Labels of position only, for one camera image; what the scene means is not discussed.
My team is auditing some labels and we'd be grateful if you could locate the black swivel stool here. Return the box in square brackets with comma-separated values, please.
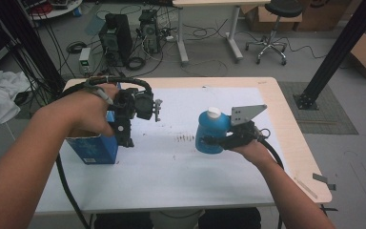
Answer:
[245, 0, 305, 67]

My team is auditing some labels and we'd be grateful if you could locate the person's left hand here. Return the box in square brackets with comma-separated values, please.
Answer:
[61, 83, 122, 138]

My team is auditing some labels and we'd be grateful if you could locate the right hand-held gripper black cable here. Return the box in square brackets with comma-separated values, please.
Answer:
[255, 127, 285, 229]

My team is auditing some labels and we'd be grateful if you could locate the hand-held gripper black cable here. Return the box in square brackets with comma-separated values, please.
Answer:
[255, 127, 285, 229]
[55, 75, 155, 229]

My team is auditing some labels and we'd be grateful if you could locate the light wooden table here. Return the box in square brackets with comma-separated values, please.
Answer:
[32, 75, 333, 218]

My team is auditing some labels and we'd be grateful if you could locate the black post with cables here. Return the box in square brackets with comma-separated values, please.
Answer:
[0, 0, 66, 96]

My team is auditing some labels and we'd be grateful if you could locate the person's leg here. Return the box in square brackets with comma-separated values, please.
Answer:
[94, 212, 155, 229]
[198, 207, 262, 229]

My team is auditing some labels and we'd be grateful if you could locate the blue bottle with white cap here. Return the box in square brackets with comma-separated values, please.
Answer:
[194, 106, 233, 156]

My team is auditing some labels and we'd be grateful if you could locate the small black computer tower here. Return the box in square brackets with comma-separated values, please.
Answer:
[138, 9, 161, 54]

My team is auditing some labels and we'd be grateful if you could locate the white cloth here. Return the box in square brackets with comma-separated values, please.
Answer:
[0, 70, 31, 128]

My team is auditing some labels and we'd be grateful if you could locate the round white table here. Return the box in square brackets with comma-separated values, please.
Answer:
[18, 0, 84, 21]

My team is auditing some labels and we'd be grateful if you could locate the person's left leg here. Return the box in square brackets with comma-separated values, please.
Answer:
[94, 212, 155, 229]

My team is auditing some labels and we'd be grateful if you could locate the black metal post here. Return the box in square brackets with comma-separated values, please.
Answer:
[294, 0, 366, 111]

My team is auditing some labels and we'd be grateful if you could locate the grey floor mat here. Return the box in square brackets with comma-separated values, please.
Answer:
[277, 80, 359, 135]

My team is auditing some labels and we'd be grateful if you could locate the white power supply unit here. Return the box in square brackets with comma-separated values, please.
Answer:
[78, 47, 92, 76]

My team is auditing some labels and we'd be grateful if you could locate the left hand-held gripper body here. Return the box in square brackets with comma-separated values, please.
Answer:
[106, 87, 164, 128]

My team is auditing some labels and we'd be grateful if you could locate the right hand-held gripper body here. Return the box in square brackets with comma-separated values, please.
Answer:
[220, 103, 269, 151]

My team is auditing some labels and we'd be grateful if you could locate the tall brown cardboard box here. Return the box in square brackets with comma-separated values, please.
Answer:
[294, 0, 363, 32]

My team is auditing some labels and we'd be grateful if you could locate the person's right leg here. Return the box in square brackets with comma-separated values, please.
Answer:
[198, 207, 262, 229]

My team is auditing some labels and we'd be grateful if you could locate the blue cardboard box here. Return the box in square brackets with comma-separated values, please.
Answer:
[66, 83, 122, 165]

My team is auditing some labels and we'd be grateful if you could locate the left hand-held gripper black cable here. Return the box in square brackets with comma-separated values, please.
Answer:
[55, 75, 155, 229]

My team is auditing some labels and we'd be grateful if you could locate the large black computer tower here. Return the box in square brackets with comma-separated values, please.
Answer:
[98, 12, 133, 68]

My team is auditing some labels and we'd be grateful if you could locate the person's right hand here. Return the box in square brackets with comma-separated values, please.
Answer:
[230, 137, 275, 166]

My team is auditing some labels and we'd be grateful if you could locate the coiled black cable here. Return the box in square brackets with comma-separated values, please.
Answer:
[125, 56, 147, 72]
[66, 41, 88, 54]

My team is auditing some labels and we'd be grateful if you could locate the white table mat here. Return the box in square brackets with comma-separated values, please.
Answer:
[34, 87, 282, 214]

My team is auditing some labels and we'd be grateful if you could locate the white-legged desk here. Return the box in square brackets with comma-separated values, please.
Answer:
[172, 0, 272, 65]

